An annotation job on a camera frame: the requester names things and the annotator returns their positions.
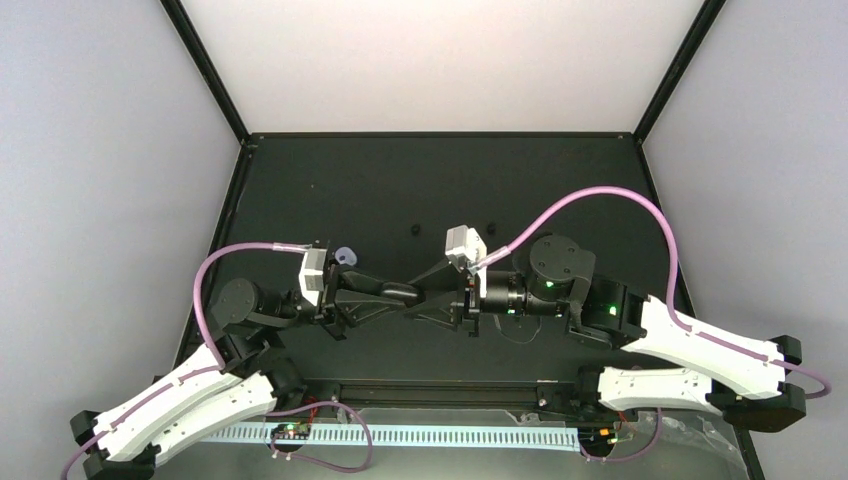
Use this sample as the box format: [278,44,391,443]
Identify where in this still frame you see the lavender earbud charging case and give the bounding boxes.
[334,247,358,266]

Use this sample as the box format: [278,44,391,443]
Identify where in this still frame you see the black charging case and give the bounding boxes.
[380,282,426,307]

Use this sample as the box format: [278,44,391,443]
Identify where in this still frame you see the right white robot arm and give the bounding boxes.
[406,234,807,433]

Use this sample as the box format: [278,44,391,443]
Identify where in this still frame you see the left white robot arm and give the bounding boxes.
[70,264,425,479]

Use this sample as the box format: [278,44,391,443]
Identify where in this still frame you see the left circuit board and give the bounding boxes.
[271,423,311,442]

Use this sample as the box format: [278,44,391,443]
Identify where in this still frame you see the circuit board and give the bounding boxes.
[271,423,311,442]
[578,428,619,445]

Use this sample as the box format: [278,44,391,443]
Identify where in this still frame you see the right circuit board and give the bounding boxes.
[578,428,619,445]

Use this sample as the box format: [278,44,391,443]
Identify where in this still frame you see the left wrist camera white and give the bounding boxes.
[298,248,327,307]

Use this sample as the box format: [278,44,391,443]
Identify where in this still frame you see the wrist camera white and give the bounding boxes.
[298,248,327,307]
[445,225,488,299]

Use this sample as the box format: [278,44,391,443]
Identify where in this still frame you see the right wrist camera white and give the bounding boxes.
[445,225,488,299]

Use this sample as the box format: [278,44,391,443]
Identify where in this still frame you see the black aluminium front rail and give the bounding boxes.
[302,378,574,410]

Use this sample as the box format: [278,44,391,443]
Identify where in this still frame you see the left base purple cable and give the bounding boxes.
[264,400,374,474]

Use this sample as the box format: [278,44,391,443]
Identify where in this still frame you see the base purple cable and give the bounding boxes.
[264,400,374,474]
[582,407,664,464]

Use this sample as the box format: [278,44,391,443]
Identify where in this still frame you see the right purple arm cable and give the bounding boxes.
[466,186,833,401]

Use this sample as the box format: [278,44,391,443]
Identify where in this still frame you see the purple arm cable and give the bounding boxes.
[59,242,313,480]
[466,186,833,401]

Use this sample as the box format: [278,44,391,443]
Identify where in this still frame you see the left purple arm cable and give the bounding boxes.
[59,242,313,480]

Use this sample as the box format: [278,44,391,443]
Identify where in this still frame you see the white slotted cable duct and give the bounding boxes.
[205,422,580,452]

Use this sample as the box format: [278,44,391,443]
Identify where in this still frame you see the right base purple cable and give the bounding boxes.
[582,407,664,464]

